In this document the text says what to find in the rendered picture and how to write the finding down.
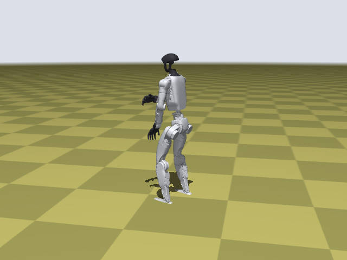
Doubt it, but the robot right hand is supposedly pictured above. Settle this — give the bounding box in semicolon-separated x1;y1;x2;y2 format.
142;94;158;105

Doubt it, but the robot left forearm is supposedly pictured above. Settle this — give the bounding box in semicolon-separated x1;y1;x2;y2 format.
155;103;164;128

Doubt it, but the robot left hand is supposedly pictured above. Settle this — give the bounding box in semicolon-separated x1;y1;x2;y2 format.
147;123;159;140

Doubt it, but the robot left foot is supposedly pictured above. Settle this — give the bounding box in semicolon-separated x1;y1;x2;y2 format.
154;198;172;204

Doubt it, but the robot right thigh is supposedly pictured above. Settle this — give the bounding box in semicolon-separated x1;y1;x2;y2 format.
173;123;192;165

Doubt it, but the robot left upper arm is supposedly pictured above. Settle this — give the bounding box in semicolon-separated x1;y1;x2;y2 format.
157;79;171;111

